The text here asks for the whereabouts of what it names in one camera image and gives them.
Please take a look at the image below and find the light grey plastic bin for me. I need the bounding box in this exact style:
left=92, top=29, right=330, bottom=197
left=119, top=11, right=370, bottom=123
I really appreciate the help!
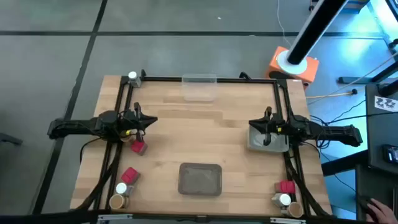
left=247, top=126, right=290, bottom=153

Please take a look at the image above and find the black stand base bar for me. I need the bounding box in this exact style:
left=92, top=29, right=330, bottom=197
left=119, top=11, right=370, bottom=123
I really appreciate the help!
left=338, top=60, right=398, bottom=85

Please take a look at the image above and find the black phone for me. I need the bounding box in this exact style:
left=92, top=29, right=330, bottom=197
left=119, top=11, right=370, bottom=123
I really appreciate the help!
left=382, top=144, right=398, bottom=165

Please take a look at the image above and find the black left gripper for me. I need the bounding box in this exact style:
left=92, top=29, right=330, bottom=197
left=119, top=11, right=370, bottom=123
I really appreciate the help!
left=119, top=102, right=159, bottom=143

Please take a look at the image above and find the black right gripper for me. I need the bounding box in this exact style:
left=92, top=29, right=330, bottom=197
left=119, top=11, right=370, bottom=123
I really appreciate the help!
left=248, top=106, right=289, bottom=146

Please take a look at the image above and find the orange box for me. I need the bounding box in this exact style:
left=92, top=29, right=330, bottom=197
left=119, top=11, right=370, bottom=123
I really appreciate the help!
left=264, top=45, right=320, bottom=91

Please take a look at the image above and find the silver metal bracket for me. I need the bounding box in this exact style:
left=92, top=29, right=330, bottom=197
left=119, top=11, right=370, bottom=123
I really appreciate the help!
left=97, top=213, right=134, bottom=224
left=269, top=217, right=307, bottom=224

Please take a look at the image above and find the black computer mouse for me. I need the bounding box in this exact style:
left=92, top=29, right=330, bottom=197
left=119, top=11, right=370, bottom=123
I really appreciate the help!
left=359, top=196, right=379, bottom=218

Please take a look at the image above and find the black camera pole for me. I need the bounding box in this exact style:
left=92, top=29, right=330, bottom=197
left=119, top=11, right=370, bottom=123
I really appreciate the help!
left=285, top=0, right=349, bottom=65

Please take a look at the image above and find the dark grey plastic bin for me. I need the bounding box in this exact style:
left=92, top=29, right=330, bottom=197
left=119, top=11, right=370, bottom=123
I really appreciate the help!
left=178, top=162, right=223, bottom=196

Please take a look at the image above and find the black metal table frame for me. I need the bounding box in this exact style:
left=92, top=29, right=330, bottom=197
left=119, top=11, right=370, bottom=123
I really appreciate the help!
left=93, top=68, right=312, bottom=217

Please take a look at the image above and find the white-lid spice jar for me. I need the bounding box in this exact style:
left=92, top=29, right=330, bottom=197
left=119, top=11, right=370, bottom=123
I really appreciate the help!
left=127, top=71, right=142, bottom=88
left=114, top=182, right=135, bottom=197
left=271, top=192, right=292, bottom=208

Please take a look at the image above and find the beige floor cable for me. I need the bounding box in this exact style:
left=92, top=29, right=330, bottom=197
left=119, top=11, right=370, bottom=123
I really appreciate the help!
left=306, top=90, right=355, bottom=99

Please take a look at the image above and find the black cable bundle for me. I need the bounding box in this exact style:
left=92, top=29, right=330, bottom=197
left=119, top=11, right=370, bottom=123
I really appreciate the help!
left=74, top=141, right=124, bottom=212
left=287, top=152, right=332, bottom=217

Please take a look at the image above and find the thin white floor cable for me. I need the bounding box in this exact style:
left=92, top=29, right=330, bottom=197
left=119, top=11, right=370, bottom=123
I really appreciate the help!
left=275, top=0, right=293, bottom=47

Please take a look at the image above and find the black table edge beam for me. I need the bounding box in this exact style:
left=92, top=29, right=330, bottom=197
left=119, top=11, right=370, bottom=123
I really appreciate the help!
left=0, top=208, right=398, bottom=224

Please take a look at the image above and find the white round disc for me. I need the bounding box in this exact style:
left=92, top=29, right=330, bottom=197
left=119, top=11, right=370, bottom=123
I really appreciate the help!
left=276, top=49, right=308, bottom=75

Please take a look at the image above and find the person's hand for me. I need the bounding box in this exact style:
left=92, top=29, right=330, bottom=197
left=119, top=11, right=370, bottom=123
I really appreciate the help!
left=364, top=198, right=398, bottom=224

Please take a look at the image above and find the black desk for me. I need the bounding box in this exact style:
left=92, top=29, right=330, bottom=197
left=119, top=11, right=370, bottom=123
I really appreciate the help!
left=354, top=82, right=398, bottom=224

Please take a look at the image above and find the clear plastic bin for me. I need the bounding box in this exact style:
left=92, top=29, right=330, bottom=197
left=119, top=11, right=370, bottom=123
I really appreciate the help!
left=182, top=73, right=218, bottom=102

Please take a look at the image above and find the red cube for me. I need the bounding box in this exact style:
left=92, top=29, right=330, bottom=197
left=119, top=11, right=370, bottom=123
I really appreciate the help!
left=273, top=179, right=297, bottom=195
left=120, top=166, right=141, bottom=185
left=130, top=139, right=149, bottom=157

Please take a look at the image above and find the beige rope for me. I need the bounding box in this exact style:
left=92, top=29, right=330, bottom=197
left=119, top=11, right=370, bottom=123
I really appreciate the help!
left=307, top=51, right=398, bottom=106

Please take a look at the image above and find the thin black curved cable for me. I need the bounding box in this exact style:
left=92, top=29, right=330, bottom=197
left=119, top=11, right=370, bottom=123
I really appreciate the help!
left=79, top=136, right=105, bottom=164

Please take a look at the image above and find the black floor stand foot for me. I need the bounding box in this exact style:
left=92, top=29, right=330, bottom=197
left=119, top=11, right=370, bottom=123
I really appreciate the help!
left=0, top=132, right=24, bottom=146

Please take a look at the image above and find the black slanted support bar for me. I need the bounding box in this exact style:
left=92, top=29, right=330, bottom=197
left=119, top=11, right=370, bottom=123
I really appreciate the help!
left=320, top=149, right=369, bottom=177

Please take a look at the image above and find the white marker paper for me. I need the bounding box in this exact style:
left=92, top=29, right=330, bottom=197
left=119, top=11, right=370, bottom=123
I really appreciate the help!
left=374, top=95, right=398, bottom=113

